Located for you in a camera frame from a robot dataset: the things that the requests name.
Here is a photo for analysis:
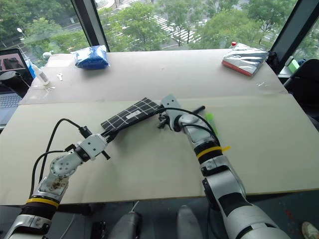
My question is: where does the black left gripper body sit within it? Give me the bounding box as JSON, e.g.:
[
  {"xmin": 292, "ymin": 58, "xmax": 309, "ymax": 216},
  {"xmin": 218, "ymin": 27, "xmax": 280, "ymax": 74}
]
[{"xmin": 99, "ymin": 133, "xmax": 110, "ymax": 152}]

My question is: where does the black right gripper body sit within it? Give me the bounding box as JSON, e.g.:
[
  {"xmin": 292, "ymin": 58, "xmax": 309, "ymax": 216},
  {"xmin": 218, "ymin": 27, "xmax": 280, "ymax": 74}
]
[{"xmin": 159, "ymin": 112, "xmax": 173, "ymax": 130}]

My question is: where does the black grid pattern pouch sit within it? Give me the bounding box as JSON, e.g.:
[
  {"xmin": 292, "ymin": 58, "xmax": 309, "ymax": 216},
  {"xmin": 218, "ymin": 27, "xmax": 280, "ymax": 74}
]
[{"xmin": 100, "ymin": 97, "xmax": 161, "ymax": 132}]

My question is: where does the green highlighter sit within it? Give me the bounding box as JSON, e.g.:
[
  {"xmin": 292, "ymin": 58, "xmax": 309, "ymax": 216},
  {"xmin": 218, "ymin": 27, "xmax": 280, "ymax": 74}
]
[{"xmin": 204, "ymin": 112, "xmax": 220, "ymax": 136}]

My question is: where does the dark rounded grey shape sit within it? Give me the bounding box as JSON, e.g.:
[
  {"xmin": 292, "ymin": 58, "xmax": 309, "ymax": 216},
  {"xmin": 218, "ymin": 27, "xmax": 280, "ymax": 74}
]
[{"xmin": 109, "ymin": 211, "xmax": 142, "ymax": 239}]

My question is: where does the blue plastic bag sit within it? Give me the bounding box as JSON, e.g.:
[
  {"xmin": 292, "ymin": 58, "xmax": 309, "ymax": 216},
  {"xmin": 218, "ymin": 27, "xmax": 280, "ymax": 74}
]
[{"xmin": 72, "ymin": 44, "xmax": 111, "ymax": 70}]

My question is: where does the white spray bottle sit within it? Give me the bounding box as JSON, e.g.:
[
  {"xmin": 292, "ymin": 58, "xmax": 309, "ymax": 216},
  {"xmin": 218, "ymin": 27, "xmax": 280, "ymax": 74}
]
[{"xmin": 25, "ymin": 59, "xmax": 52, "ymax": 87}]

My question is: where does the silver foil package red edge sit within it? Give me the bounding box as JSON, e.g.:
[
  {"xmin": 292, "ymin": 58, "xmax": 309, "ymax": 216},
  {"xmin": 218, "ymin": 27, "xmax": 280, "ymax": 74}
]
[{"xmin": 221, "ymin": 42, "xmax": 269, "ymax": 78}]

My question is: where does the grey laptop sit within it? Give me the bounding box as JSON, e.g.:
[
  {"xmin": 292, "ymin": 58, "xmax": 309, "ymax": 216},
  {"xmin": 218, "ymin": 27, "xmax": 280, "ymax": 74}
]
[{"xmin": 0, "ymin": 48, "xmax": 34, "ymax": 126}]

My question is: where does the black rounded device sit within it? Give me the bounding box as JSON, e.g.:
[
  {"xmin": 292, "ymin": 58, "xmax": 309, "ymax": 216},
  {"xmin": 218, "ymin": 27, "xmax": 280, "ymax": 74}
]
[{"xmin": 0, "ymin": 70, "xmax": 23, "ymax": 87}]

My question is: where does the black clamp object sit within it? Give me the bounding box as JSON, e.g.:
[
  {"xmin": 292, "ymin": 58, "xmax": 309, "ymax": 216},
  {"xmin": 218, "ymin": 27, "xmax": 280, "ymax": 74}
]
[{"xmin": 267, "ymin": 51, "xmax": 279, "ymax": 73}]

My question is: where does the green box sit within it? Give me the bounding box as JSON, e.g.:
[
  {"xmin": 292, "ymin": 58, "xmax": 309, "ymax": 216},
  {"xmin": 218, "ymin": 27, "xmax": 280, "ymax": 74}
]
[{"xmin": 287, "ymin": 59, "xmax": 300, "ymax": 74}]

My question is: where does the black office chair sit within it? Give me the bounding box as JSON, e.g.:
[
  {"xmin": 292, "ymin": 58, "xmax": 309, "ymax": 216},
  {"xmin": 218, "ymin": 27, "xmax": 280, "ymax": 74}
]
[{"xmin": 283, "ymin": 58, "xmax": 319, "ymax": 120}]

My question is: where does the white shoe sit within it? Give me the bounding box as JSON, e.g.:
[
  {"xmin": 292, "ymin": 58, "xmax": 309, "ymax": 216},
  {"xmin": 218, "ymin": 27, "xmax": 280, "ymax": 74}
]
[{"xmin": 301, "ymin": 221, "xmax": 319, "ymax": 239}]

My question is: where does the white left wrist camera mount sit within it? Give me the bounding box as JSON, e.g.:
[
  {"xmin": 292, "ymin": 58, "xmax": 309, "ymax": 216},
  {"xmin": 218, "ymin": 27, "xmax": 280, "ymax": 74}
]
[{"xmin": 78, "ymin": 133, "xmax": 107, "ymax": 161}]

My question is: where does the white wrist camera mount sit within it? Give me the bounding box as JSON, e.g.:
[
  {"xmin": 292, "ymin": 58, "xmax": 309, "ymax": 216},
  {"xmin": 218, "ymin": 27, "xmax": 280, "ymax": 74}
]
[
  {"xmin": 160, "ymin": 94, "xmax": 183, "ymax": 119},
  {"xmin": 78, "ymin": 133, "xmax": 107, "ymax": 161}
]

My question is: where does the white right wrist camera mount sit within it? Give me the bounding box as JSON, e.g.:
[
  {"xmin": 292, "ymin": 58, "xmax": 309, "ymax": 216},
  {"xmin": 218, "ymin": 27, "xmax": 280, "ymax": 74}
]
[{"xmin": 160, "ymin": 94, "xmax": 183, "ymax": 119}]

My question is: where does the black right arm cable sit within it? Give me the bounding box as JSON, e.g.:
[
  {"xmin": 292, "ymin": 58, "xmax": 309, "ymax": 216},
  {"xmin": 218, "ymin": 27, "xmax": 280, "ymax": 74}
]
[{"xmin": 158, "ymin": 107, "xmax": 222, "ymax": 148}]

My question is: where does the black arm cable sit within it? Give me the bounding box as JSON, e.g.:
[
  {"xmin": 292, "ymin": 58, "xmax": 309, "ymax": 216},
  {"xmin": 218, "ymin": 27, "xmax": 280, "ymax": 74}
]
[
  {"xmin": 158, "ymin": 107, "xmax": 222, "ymax": 148},
  {"xmin": 29, "ymin": 118, "xmax": 93, "ymax": 200}
]

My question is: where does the yellow right arm cable tie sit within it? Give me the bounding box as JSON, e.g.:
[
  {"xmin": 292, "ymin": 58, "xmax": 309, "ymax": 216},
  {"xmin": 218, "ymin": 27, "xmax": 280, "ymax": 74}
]
[{"xmin": 196, "ymin": 145, "xmax": 231, "ymax": 160}]

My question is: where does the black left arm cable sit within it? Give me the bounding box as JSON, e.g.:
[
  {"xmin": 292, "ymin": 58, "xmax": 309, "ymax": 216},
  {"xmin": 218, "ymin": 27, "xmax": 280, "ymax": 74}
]
[{"xmin": 29, "ymin": 118, "xmax": 93, "ymax": 200}]

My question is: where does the white thin cable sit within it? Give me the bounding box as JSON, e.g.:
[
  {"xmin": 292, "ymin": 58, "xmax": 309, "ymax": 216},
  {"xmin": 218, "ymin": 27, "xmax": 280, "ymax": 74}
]
[{"xmin": 130, "ymin": 200, "xmax": 141, "ymax": 214}]

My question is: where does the black window frame post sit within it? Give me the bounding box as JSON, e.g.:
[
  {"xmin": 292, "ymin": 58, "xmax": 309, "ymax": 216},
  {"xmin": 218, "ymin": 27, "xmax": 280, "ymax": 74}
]
[
  {"xmin": 70, "ymin": 0, "xmax": 111, "ymax": 53},
  {"xmin": 270, "ymin": 0, "xmax": 319, "ymax": 54}
]

